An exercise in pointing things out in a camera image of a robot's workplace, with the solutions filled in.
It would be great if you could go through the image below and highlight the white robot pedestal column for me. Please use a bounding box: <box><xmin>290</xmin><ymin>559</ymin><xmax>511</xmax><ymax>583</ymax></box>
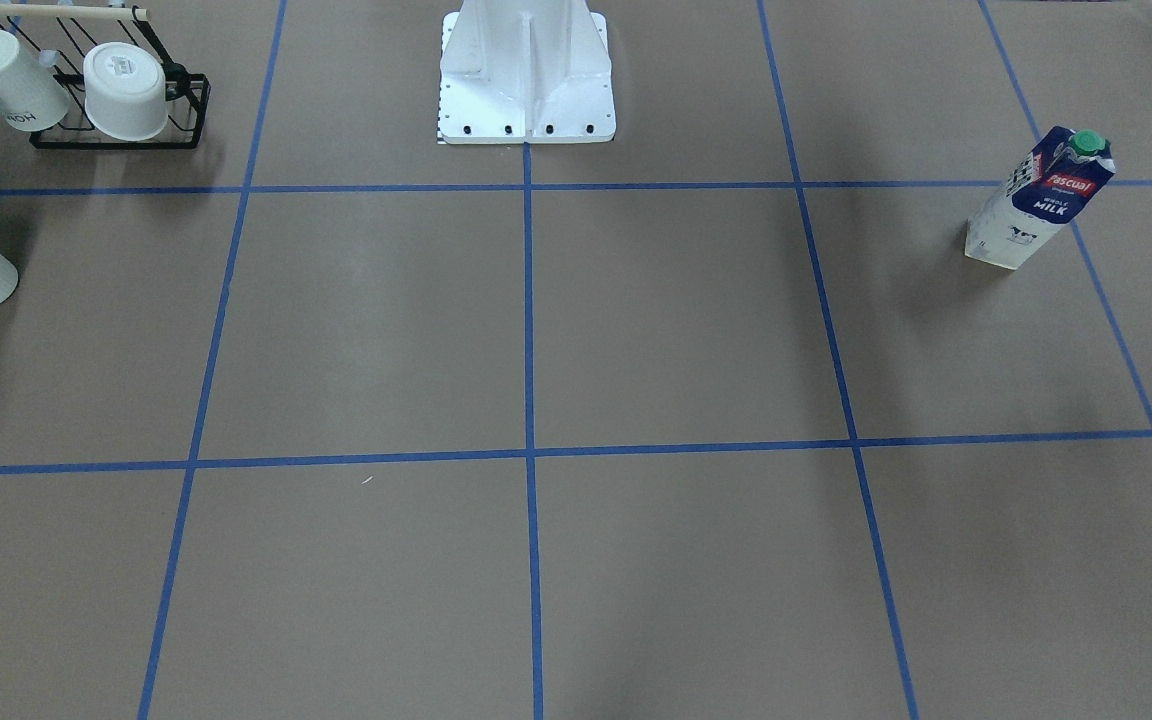
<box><xmin>435</xmin><ymin>1</ymin><xmax>617</xmax><ymax>145</ymax></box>

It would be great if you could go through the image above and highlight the black wire mug rack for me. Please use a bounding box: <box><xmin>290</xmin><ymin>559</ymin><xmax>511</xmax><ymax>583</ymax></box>
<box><xmin>0</xmin><ymin>1</ymin><xmax>211</xmax><ymax>151</ymax></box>

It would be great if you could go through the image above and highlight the white mug on rack upper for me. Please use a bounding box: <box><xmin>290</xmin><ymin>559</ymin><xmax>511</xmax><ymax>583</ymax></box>
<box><xmin>0</xmin><ymin>29</ymin><xmax>70</xmax><ymax>132</ymax></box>

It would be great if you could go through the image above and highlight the white mug on rack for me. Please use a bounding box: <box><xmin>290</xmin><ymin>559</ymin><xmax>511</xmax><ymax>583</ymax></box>
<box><xmin>82</xmin><ymin>41</ymin><xmax>169</xmax><ymax>142</ymax></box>
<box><xmin>0</xmin><ymin>29</ymin><xmax>70</xmax><ymax>132</ymax></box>

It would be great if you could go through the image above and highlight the blue white milk carton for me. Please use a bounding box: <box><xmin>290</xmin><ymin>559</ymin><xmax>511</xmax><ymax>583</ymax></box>
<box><xmin>963</xmin><ymin>126</ymin><xmax>1117</xmax><ymax>270</ymax></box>

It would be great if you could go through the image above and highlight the white mug on rack lower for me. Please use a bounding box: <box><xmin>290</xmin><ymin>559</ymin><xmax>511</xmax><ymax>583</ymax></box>
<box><xmin>82</xmin><ymin>41</ymin><xmax>169</xmax><ymax>142</ymax></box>

